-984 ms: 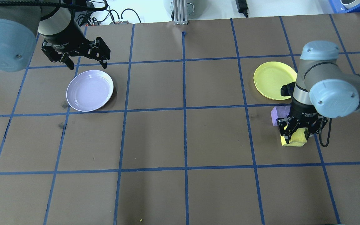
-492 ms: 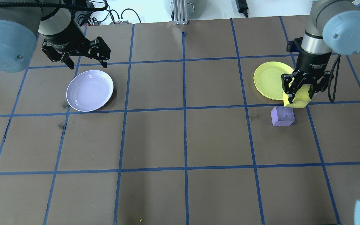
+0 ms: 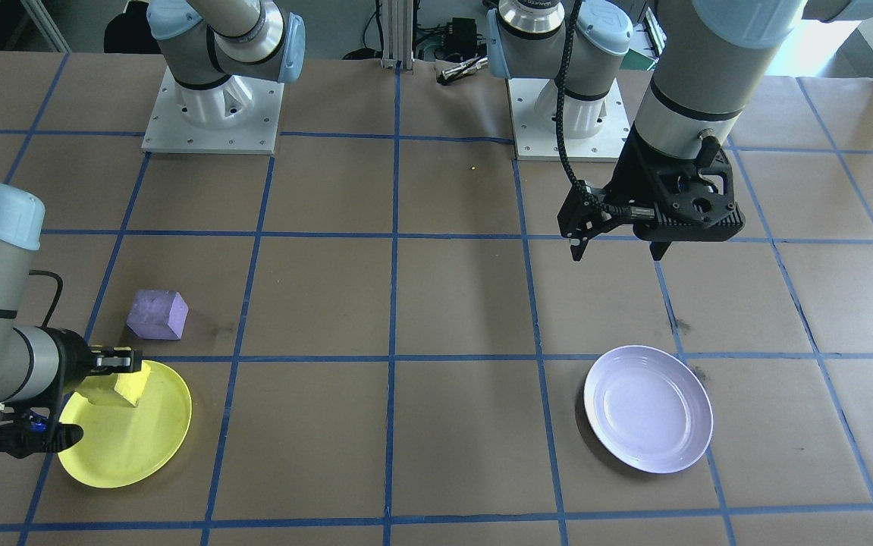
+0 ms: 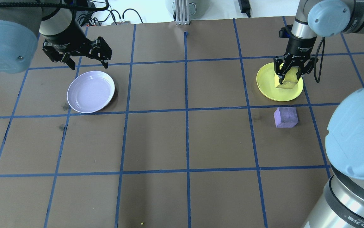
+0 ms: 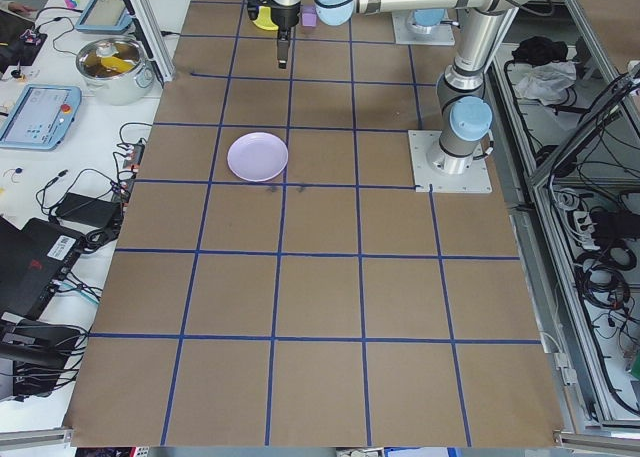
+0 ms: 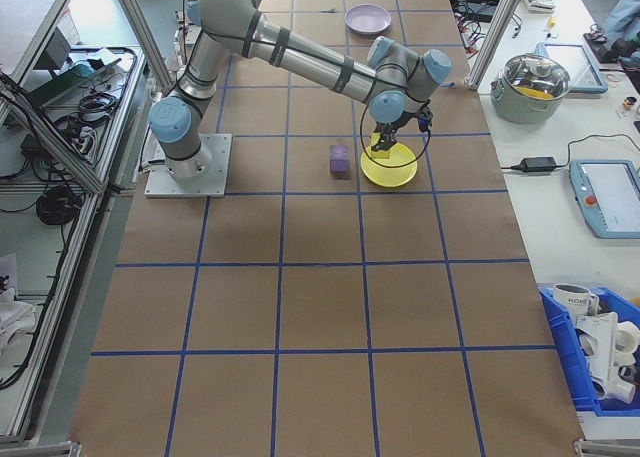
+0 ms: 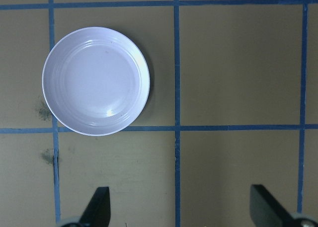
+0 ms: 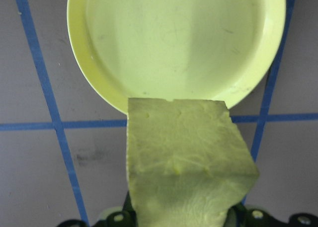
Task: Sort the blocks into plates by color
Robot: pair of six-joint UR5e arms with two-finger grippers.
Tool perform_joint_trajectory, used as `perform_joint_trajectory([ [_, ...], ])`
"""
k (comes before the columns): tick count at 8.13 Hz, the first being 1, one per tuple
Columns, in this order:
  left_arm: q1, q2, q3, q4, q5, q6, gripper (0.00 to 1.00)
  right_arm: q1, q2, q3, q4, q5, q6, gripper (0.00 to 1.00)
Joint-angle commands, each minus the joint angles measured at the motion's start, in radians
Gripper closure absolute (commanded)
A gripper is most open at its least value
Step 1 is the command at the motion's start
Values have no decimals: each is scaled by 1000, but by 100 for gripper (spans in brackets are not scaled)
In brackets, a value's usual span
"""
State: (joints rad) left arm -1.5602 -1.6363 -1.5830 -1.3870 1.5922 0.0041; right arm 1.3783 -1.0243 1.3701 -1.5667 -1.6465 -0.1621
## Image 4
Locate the yellow plate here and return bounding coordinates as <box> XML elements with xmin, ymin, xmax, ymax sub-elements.
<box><xmin>256</xmin><ymin>62</ymin><xmax>304</xmax><ymax>102</ymax></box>

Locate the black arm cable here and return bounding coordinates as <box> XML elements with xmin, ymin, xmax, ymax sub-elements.
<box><xmin>0</xmin><ymin>0</ymin><xmax>110</xmax><ymax>20</ymax></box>
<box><xmin>313</xmin><ymin>36</ymin><xmax>326</xmax><ymax>83</ymax></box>

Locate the lavender plate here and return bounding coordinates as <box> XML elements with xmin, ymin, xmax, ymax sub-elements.
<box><xmin>67</xmin><ymin>71</ymin><xmax>115</xmax><ymax>114</ymax></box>

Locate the yellow foam block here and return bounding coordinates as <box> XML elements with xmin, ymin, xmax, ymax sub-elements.
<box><xmin>275</xmin><ymin>65</ymin><xmax>301</xmax><ymax>90</ymax></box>

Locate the purple foam block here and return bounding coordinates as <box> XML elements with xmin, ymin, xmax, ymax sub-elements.
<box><xmin>274</xmin><ymin>107</ymin><xmax>299</xmax><ymax>128</ymax></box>

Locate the black power adapter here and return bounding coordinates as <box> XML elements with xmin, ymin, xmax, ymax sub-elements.
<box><xmin>238</xmin><ymin>0</ymin><xmax>252</xmax><ymax>18</ymax></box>

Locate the aluminium extrusion post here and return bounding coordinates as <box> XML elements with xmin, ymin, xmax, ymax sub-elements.
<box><xmin>174</xmin><ymin>0</ymin><xmax>191</xmax><ymax>25</ymax></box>

